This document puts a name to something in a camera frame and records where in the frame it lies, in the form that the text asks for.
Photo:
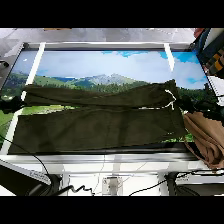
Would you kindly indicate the brown garment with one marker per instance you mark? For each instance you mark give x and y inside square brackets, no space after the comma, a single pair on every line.
[206,140]

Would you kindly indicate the dark green pants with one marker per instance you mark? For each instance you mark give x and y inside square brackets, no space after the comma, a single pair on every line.
[100,130]

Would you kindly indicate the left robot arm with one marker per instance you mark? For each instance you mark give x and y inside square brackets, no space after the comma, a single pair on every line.
[15,181]

